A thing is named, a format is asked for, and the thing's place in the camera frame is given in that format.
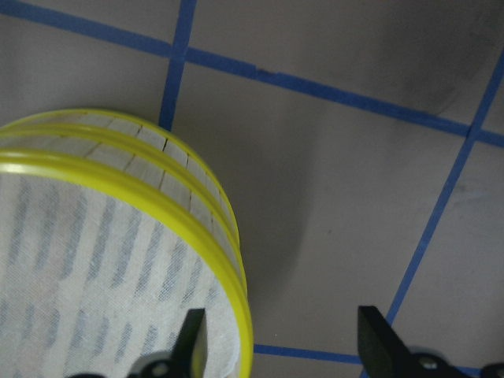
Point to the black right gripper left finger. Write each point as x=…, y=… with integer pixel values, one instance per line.
x=190, y=353

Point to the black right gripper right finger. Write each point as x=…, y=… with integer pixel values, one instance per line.
x=383, y=354

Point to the yellow bamboo steamer layer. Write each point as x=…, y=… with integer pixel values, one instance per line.
x=143, y=150
x=99, y=270

